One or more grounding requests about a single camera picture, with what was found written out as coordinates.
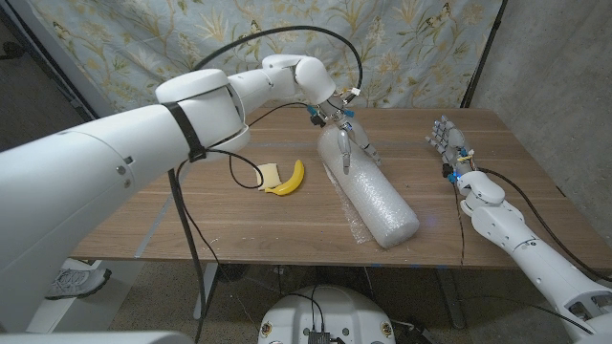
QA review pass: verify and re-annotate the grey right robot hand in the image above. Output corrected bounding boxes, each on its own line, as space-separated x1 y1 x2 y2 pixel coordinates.
425 115 477 178

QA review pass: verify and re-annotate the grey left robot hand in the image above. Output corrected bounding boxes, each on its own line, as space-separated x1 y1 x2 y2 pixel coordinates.
315 99 383 176

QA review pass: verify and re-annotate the clear bubble wrap roll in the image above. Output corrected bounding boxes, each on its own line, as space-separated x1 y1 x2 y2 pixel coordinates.
316 124 421 249

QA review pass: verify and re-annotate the yellow toy banana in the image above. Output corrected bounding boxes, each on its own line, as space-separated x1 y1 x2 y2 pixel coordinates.
264 159 306 197

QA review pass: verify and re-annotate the pale yellow sponge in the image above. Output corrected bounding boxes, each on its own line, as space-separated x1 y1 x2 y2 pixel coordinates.
255 162 283 191

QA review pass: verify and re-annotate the black backdrop stand pole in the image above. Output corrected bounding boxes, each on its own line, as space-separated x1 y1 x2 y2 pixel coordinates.
459 0 508 109

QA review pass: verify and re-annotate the floral printed backdrop cloth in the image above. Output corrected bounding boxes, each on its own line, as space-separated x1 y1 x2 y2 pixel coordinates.
28 0 503 140

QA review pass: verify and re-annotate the grey table leg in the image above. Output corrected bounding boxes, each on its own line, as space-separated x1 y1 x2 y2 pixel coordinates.
437 267 468 330

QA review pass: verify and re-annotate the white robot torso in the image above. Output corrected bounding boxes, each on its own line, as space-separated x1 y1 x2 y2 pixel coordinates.
257 285 397 344

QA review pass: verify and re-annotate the white table leg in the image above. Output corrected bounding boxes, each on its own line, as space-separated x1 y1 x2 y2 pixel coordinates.
193 262 220 320

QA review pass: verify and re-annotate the grey sneaker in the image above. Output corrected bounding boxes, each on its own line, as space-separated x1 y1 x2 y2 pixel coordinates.
45 267 113 301

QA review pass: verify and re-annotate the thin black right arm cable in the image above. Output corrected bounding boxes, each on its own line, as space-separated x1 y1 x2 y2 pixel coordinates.
451 183 466 267

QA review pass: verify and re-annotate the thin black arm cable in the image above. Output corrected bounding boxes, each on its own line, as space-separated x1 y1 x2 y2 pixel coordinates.
176 101 312 269
451 183 466 267

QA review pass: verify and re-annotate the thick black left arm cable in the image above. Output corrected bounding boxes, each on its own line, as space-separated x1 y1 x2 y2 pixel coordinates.
167 25 364 344

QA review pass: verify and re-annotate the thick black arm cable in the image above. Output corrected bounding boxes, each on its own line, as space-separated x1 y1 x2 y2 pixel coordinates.
477 166 612 283
167 25 364 344

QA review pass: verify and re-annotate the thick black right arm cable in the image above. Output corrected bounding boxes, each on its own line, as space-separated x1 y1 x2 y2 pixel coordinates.
477 166 612 283

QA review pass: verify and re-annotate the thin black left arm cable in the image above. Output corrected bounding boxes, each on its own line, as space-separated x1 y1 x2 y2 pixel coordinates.
176 101 312 269

